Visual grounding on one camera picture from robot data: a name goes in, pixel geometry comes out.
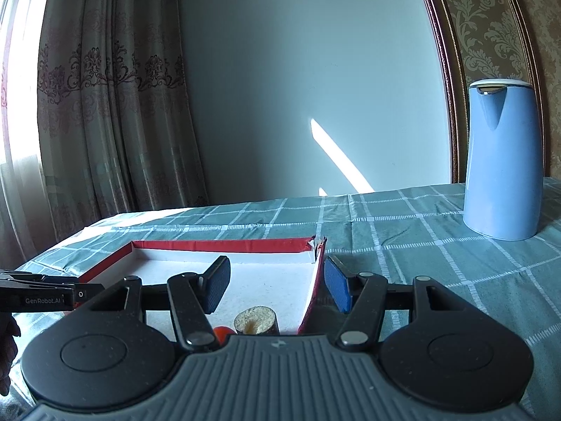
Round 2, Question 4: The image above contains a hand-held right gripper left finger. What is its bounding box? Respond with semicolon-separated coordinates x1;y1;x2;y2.
93;255;231;352

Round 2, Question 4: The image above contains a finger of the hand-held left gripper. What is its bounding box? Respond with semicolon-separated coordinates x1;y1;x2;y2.
0;271;80;291
72;283;104;308

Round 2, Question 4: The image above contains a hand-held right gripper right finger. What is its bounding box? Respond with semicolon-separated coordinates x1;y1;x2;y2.
323;255;461;350

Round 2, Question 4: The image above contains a red cardboard box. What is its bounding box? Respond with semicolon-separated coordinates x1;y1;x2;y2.
63;236;329;336

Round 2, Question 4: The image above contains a dark-skinned sugarcane piece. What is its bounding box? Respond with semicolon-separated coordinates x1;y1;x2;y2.
233;306;280;336

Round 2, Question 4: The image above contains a person's left hand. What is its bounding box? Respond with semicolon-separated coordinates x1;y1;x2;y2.
0;313;21;397

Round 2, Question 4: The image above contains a teal checked tablecloth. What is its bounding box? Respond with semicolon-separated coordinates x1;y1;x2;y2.
0;182;561;421

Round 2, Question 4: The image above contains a sheer white curtain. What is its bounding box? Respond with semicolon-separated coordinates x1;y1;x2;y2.
0;0;55;268

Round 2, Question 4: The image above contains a patterned beige curtain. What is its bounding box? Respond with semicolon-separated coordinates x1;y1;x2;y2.
37;0;210;229

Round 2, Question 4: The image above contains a blue electric kettle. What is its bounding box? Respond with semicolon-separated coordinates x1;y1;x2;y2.
462;78;545;241

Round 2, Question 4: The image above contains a brown wooden wall frame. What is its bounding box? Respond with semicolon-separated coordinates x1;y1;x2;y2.
412;0;548;185

